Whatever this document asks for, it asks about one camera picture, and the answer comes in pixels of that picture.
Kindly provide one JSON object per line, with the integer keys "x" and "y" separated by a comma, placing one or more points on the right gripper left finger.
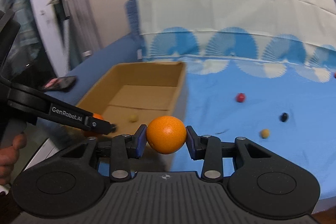
{"x": 124, "y": 147}

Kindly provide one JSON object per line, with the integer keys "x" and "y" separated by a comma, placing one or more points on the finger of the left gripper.
{"x": 30, "y": 105}

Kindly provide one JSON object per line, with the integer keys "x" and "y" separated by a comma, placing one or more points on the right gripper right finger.
{"x": 209, "y": 149}

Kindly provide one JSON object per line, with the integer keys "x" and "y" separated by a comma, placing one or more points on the orange with stem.
{"x": 87, "y": 134}

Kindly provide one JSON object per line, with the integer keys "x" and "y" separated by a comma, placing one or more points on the round orange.
{"x": 166, "y": 134}

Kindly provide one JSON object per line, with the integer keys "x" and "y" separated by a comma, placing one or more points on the person's left hand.
{"x": 9, "y": 156}

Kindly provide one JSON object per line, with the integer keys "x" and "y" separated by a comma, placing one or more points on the yellow-green fruit in box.
{"x": 133, "y": 118}

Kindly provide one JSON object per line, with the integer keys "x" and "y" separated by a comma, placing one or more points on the black smartphone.
{"x": 63, "y": 84}

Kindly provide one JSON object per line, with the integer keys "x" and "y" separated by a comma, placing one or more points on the open cardboard box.
{"x": 150, "y": 90}

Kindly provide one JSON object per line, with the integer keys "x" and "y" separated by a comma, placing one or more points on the yellow-green fruit on cloth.
{"x": 265, "y": 133}

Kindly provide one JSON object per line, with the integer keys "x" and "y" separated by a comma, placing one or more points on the small red fruit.
{"x": 240, "y": 97}

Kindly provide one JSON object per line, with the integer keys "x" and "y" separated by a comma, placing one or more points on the dark plum on cloth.
{"x": 284, "y": 117}

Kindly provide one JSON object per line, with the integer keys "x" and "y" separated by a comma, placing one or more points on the blue white patterned cloth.
{"x": 279, "y": 53}

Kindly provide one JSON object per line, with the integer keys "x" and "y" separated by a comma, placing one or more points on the garment steamer pole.
{"x": 64, "y": 16}

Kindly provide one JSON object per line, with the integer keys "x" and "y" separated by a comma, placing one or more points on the grey curtain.
{"x": 85, "y": 39}

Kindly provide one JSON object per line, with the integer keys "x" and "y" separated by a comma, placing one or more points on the white door frame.
{"x": 47, "y": 25}

